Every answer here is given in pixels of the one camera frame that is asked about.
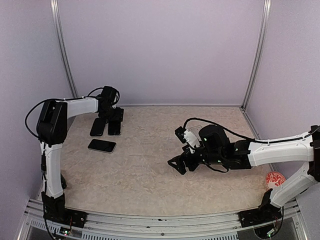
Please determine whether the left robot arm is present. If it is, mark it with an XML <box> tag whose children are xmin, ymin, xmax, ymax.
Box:
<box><xmin>36</xmin><ymin>86</ymin><xmax>124</xmax><ymax>223</ymax></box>

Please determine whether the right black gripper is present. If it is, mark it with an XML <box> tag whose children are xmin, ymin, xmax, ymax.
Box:
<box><xmin>167</xmin><ymin>143</ymin><xmax>224</xmax><ymax>175</ymax></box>

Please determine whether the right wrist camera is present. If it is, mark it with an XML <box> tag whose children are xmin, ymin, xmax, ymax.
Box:
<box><xmin>174</xmin><ymin>126</ymin><xmax>201</xmax><ymax>154</ymax></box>

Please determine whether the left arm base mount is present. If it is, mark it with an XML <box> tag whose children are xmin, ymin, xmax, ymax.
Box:
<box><xmin>41</xmin><ymin>191</ymin><xmax>88</xmax><ymax>229</ymax></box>

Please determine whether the red white patterned bowl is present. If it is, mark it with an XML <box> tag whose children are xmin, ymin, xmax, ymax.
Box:
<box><xmin>264</xmin><ymin>171</ymin><xmax>286</xmax><ymax>190</ymax></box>

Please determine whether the right aluminium frame post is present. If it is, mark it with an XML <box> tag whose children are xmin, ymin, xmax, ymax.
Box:
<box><xmin>241</xmin><ymin>0</ymin><xmax>272</xmax><ymax>112</ymax></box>

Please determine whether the front aluminium rail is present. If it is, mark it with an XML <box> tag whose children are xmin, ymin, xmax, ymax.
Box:
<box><xmin>18</xmin><ymin>212</ymin><xmax>307</xmax><ymax>240</ymax></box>

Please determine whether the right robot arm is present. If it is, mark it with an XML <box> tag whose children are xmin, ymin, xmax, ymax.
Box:
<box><xmin>167</xmin><ymin>124</ymin><xmax>320</xmax><ymax>222</ymax></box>

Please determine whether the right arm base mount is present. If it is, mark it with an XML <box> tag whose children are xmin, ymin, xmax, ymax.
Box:
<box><xmin>238</xmin><ymin>188</ymin><xmax>283</xmax><ymax>228</ymax></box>

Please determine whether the left aluminium frame post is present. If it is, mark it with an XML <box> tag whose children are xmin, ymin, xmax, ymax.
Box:
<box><xmin>50</xmin><ymin>0</ymin><xmax>79</xmax><ymax>98</ymax></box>

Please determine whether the aluminium frame post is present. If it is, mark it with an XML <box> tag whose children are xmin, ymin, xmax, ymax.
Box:
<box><xmin>241</xmin><ymin>0</ymin><xmax>272</xmax><ymax>112</ymax></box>
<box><xmin>50</xmin><ymin>0</ymin><xmax>79</xmax><ymax>98</ymax></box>

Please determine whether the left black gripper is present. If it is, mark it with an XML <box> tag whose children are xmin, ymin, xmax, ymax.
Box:
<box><xmin>100</xmin><ymin>105</ymin><xmax>124</xmax><ymax>121</ymax></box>

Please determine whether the black phone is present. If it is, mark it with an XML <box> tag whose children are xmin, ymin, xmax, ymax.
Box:
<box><xmin>89</xmin><ymin>117</ymin><xmax>107</xmax><ymax>137</ymax></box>
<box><xmin>88</xmin><ymin>139</ymin><xmax>117</xmax><ymax>153</ymax></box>
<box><xmin>107</xmin><ymin>119</ymin><xmax>123</xmax><ymax>137</ymax></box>

